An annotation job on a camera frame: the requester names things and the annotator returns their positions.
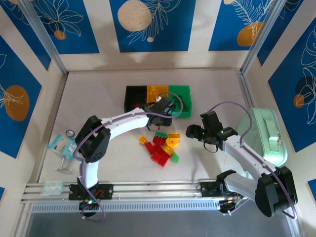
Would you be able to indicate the blue white plastic packet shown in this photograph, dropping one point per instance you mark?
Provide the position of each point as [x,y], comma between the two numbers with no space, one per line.
[61,145]

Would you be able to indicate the clear yellow lego brick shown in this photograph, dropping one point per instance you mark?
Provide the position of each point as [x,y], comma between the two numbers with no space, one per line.
[168,150]

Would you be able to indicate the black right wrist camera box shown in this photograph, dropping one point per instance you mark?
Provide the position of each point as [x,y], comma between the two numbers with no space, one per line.
[211,121]

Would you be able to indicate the blue floral wall panel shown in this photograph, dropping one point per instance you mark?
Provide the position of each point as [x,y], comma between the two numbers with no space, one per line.
[14,81]
[291,98]
[74,24]
[229,24]
[172,29]

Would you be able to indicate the aluminium mounting rail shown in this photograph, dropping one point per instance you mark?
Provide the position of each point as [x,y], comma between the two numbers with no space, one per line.
[158,191]

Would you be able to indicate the black plastic bin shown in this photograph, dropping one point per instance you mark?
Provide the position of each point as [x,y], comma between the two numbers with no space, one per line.
[133,95]

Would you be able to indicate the small clear orange lego brick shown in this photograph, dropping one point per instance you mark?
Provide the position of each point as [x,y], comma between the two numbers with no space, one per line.
[142,139]

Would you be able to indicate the green plastic bin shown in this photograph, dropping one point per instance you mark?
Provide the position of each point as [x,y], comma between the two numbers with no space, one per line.
[180,90]

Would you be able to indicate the metal forceps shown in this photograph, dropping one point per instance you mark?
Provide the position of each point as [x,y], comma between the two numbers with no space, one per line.
[64,169]

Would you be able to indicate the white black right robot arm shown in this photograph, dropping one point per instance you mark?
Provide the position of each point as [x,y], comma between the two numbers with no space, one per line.
[247,158]

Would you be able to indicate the small clear red lego brick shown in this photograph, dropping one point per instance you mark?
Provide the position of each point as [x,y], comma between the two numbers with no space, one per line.
[148,146]

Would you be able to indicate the small green lego brick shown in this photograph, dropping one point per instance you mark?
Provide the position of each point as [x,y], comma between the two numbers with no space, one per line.
[175,158]

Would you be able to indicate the large clear red lego brick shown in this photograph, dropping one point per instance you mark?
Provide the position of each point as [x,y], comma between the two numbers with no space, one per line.
[160,159]

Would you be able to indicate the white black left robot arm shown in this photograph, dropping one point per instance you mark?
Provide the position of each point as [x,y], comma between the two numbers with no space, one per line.
[123,123]

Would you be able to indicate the long red lego brick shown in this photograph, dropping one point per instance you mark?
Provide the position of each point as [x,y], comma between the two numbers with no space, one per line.
[158,141]

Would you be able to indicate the long green lego brick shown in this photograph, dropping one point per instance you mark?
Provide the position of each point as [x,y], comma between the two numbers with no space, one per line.
[160,135]

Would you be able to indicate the clear plastic packet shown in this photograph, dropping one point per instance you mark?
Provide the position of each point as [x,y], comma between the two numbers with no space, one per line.
[51,187]

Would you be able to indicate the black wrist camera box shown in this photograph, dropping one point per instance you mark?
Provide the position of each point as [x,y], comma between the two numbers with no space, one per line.
[164,103]
[211,121]

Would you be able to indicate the red curved lego piece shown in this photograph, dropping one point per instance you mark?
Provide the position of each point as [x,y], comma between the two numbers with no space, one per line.
[156,148]

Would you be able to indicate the mint green zipper bag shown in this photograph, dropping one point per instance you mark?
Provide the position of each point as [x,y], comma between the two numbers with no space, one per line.
[266,133]

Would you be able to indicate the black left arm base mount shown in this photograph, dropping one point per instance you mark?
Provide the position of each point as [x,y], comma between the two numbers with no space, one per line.
[106,191]

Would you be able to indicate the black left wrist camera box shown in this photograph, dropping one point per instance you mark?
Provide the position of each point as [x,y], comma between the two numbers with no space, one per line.
[164,103]

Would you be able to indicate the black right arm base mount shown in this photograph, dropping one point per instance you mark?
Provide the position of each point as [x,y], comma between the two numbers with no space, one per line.
[209,190]

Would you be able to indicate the aluminium frame post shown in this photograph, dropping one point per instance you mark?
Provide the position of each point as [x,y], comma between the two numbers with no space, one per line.
[47,37]
[261,37]

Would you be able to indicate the yellow plastic bin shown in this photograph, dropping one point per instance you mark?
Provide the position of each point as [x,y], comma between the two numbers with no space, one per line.
[163,89]

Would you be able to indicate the small tape roll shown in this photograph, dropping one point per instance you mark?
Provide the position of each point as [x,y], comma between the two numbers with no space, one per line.
[67,133]

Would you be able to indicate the round yellow lego piece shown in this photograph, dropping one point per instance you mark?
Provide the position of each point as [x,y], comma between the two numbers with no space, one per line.
[172,143]

